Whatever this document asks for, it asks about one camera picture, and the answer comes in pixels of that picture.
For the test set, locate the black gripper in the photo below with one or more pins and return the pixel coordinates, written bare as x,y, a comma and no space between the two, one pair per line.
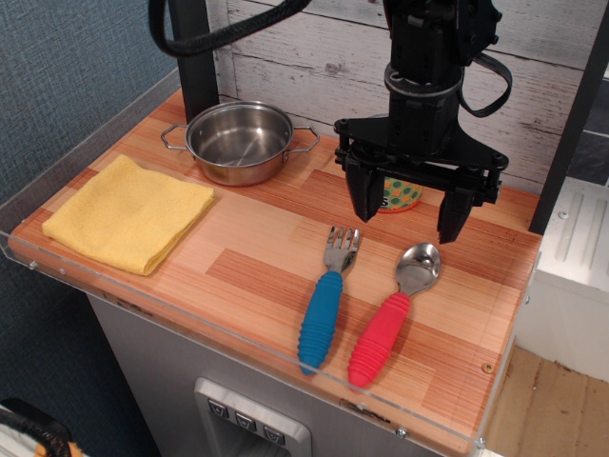
421,141

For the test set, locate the yellow cloth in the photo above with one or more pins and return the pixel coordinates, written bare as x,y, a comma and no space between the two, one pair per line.
128,217

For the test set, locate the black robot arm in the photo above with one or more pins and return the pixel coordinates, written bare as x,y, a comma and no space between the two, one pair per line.
432,44

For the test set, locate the peas and carrots can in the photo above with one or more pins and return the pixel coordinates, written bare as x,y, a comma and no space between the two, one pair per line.
399,195

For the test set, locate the small steel pot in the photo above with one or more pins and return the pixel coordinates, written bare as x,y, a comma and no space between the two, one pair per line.
239,143

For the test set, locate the white side cabinet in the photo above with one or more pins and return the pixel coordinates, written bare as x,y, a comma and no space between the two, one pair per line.
564,315

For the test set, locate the silver button panel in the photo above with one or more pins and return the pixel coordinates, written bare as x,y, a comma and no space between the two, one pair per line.
238,426

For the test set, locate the grey toy cabinet front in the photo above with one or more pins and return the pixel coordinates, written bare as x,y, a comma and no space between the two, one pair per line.
161,367

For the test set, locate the black and orange bag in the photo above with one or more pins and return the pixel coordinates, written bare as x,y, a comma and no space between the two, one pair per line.
28,431

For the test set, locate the red handled spoon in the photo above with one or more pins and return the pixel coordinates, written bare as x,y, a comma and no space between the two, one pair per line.
417,270

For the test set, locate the black right vertical post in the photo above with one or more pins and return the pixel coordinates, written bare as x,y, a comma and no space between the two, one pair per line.
582,104

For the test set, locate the black vertical post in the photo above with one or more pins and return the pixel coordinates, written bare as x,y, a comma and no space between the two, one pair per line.
582,104
197,74

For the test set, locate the blue handled fork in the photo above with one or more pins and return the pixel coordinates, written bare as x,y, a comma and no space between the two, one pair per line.
319,324

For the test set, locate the black left vertical post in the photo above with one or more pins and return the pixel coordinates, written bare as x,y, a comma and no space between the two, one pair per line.
197,74

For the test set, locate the clear acrylic guard rail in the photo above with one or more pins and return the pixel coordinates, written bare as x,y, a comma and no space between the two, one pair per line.
241,278

